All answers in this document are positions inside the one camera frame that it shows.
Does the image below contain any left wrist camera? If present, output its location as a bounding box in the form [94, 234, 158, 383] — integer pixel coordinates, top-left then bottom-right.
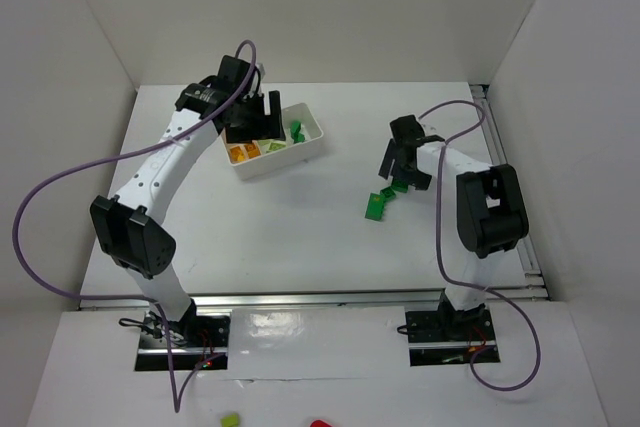
[255, 63, 265, 77]

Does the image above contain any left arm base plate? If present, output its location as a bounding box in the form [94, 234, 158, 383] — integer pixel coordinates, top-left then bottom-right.
[119, 312, 231, 372]

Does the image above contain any dark green lego square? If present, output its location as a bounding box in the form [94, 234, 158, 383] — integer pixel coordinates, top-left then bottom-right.
[380, 186, 396, 202]

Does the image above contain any small orange lego brick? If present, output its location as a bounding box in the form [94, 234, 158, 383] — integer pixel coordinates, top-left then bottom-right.
[228, 146, 247, 164]

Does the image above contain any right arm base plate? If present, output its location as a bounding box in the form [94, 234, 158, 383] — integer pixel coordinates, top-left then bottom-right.
[396, 304, 500, 367]

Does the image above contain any green half round lego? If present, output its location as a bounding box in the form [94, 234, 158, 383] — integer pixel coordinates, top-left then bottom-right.
[290, 121, 302, 138]

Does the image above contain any lime lego off table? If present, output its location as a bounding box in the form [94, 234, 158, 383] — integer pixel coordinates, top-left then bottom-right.
[220, 412, 241, 427]

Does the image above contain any aluminium rail front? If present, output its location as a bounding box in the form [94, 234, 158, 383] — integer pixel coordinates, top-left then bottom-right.
[79, 277, 549, 311]

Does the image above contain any large dark green lego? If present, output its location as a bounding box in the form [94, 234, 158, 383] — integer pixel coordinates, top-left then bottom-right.
[365, 193, 386, 222]

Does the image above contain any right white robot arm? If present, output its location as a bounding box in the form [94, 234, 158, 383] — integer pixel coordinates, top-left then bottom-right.
[379, 115, 529, 327]

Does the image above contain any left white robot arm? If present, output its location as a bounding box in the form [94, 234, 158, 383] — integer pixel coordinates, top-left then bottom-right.
[90, 56, 284, 338]

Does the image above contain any aluminium rail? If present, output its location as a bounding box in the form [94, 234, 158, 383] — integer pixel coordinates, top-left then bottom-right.
[79, 277, 549, 311]
[468, 84, 544, 276]

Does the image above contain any red object bottom edge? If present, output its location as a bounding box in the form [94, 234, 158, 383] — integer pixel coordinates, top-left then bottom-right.
[309, 419, 332, 427]

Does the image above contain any white divided plastic bin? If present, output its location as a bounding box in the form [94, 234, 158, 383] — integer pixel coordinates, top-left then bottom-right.
[222, 103, 324, 180]

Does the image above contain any aluminium rail right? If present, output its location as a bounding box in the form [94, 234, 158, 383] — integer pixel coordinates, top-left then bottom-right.
[468, 84, 544, 276]

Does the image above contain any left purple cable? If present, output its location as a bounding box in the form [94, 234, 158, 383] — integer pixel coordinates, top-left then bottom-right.
[11, 39, 259, 413]

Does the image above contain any yellow orange lego brick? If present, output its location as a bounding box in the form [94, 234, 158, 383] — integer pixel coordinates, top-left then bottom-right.
[244, 143, 262, 159]

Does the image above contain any small dark green lego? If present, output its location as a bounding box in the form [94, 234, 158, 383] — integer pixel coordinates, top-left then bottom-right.
[292, 131, 306, 144]

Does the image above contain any lime green lego brick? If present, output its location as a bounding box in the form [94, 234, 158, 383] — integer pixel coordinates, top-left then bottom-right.
[260, 141, 287, 153]

